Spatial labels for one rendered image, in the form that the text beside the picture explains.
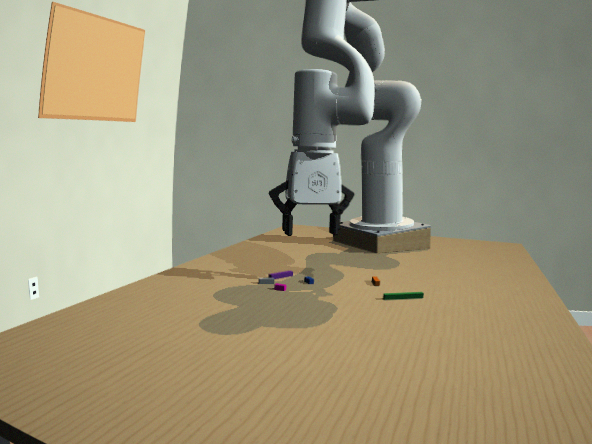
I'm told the green rod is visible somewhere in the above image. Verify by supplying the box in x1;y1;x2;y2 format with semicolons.
383;292;424;300

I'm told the purple rod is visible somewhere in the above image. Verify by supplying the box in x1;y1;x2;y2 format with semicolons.
268;271;293;279

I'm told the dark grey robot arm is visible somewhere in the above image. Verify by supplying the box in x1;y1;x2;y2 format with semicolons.
292;0;421;230

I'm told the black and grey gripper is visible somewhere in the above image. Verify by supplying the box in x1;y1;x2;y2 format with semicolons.
269;149;355;236

